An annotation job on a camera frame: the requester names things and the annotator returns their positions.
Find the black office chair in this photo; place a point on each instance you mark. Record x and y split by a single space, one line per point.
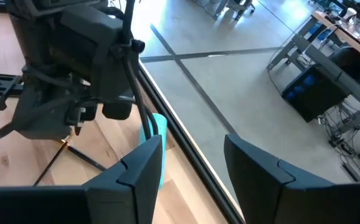
354 65

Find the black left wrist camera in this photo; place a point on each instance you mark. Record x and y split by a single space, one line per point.
117 110

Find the gray metal stand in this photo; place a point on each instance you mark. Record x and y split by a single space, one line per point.
236 7

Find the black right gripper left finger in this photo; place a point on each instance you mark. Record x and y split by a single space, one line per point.
58 205

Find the black power strip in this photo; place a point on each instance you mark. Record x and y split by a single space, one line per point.
352 172

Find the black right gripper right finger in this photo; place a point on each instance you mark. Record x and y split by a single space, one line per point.
292 202

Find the black computer tower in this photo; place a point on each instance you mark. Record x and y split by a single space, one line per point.
310 93

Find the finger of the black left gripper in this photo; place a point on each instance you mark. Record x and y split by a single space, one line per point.
36 124
80 115

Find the turquoise paint bottle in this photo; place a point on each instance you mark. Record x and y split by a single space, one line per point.
161 124

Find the black aluminium rig frame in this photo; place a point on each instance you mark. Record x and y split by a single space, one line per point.
183 140

